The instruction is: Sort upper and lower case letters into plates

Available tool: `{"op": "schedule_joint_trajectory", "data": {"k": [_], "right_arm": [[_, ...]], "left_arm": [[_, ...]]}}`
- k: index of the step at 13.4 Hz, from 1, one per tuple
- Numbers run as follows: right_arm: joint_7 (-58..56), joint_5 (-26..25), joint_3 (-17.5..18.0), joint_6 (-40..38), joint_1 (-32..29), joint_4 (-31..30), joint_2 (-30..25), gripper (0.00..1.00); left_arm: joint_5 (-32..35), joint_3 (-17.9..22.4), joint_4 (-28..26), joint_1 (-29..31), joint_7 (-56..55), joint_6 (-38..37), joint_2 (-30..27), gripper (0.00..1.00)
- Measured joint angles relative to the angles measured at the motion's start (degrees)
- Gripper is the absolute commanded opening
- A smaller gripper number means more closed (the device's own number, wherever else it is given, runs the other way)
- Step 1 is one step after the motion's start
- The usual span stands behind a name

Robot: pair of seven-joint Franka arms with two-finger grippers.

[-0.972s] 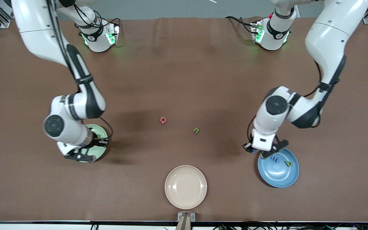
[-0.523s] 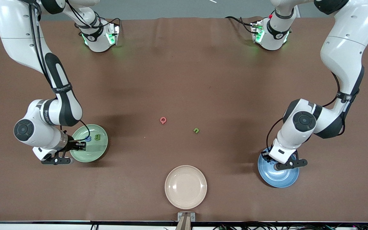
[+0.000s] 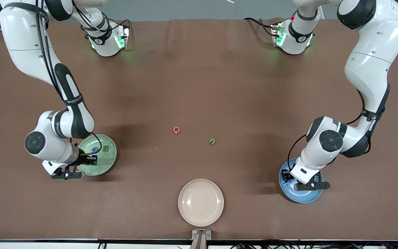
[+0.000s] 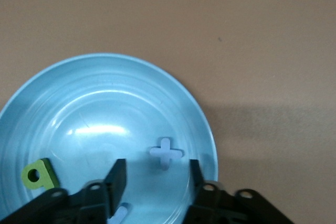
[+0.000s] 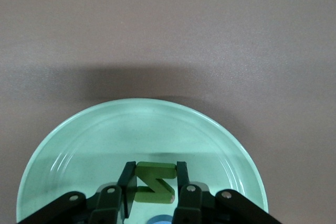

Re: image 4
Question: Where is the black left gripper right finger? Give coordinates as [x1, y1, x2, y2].
[183, 158, 292, 224]

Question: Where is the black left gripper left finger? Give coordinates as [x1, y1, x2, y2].
[0, 158, 128, 224]

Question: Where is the blue letter m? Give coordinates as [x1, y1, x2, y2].
[109, 202, 129, 224]

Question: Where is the green letter q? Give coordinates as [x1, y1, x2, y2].
[21, 157, 60, 190]

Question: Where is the blue letter x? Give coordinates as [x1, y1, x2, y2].
[149, 137, 185, 171]

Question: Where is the blue plate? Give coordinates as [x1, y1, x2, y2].
[0, 52, 219, 224]

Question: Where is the brown table cover sheet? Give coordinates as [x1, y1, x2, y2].
[0, 0, 336, 224]

